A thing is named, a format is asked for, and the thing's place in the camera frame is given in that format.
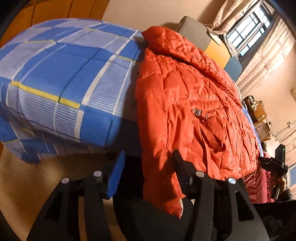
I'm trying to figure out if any orange puffer jacket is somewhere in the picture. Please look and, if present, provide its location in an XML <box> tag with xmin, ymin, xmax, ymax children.
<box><xmin>135</xmin><ymin>26</ymin><xmax>260</xmax><ymax>217</ymax></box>

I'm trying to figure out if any beige ruffled curtain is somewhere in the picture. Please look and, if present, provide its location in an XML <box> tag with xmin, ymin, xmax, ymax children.
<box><xmin>208</xmin><ymin>1</ymin><xmax>295</xmax><ymax>97</ymax></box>

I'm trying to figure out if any wooden panelled wardrobe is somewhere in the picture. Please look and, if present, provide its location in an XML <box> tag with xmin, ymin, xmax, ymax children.
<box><xmin>1</xmin><ymin>0</ymin><xmax>109</xmax><ymax>46</ymax></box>

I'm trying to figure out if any grey yellow blue headboard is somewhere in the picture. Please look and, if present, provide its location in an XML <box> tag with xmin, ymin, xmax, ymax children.
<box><xmin>175</xmin><ymin>16</ymin><xmax>242</xmax><ymax>81</ymax></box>

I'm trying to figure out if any maroon clad person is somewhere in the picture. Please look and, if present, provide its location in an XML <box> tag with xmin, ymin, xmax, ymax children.
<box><xmin>243</xmin><ymin>167</ymin><xmax>293</xmax><ymax>204</ymax></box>

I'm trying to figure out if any blue plaid bed sheet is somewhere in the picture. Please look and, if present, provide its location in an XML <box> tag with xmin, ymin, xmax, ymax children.
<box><xmin>0</xmin><ymin>17</ymin><xmax>149</xmax><ymax>165</ymax></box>

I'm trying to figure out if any window with dark frame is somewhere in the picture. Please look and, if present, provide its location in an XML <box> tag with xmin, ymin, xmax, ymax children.
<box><xmin>224</xmin><ymin>1</ymin><xmax>274</xmax><ymax>58</ymax></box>

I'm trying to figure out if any cluttered wooden side table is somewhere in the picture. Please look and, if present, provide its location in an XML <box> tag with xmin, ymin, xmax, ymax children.
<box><xmin>243</xmin><ymin>95</ymin><xmax>271</xmax><ymax>142</ymax></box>

